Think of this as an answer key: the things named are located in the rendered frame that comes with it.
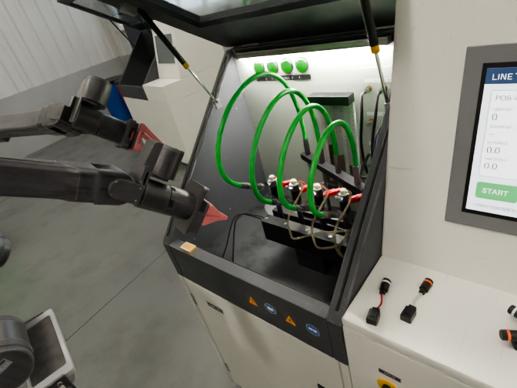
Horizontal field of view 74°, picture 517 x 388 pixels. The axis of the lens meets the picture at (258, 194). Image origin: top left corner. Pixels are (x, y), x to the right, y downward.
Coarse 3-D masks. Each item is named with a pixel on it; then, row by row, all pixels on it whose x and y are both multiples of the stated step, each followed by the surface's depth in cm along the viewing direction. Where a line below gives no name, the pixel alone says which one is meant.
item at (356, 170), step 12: (336, 120) 80; (324, 132) 77; (348, 132) 85; (312, 168) 76; (312, 180) 76; (360, 180) 94; (312, 192) 77; (312, 204) 78; (324, 216) 83; (336, 216) 88
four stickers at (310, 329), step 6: (246, 294) 100; (252, 300) 99; (270, 306) 94; (270, 312) 96; (282, 312) 91; (288, 318) 91; (294, 318) 89; (294, 324) 91; (306, 324) 86; (312, 330) 86; (318, 330) 84; (318, 336) 86
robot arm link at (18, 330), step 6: (0, 324) 56; (6, 324) 56; (12, 324) 57; (18, 324) 58; (0, 330) 54; (6, 330) 55; (12, 330) 55; (18, 330) 56; (24, 330) 58; (0, 336) 53; (6, 336) 53; (12, 336) 54; (18, 336) 55; (24, 336) 56
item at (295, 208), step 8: (312, 104) 85; (304, 112) 83; (296, 120) 81; (328, 120) 92; (288, 136) 80; (288, 144) 80; (336, 144) 98; (280, 152) 80; (336, 152) 99; (280, 160) 80; (336, 160) 100; (280, 168) 80; (336, 168) 102; (280, 176) 80; (280, 184) 81; (280, 192) 82; (280, 200) 83; (288, 208) 85; (296, 208) 88; (304, 208) 90
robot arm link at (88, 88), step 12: (84, 84) 81; (96, 84) 78; (108, 84) 80; (72, 96) 80; (84, 96) 77; (96, 96) 78; (108, 96) 81; (60, 108) 78; (72, 108) 80; (84, 132) 84
